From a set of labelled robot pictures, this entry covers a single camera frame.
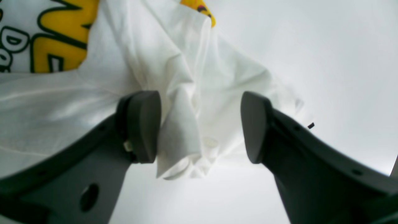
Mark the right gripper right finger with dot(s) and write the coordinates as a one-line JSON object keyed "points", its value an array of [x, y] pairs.
{"points": [[317, 184]]}

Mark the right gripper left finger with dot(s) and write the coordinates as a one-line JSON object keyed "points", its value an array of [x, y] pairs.
{"points": [[82, 183]]}

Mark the white printed t-shirt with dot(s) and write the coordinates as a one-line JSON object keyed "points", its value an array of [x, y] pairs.
{"points": [[65, 64]]}

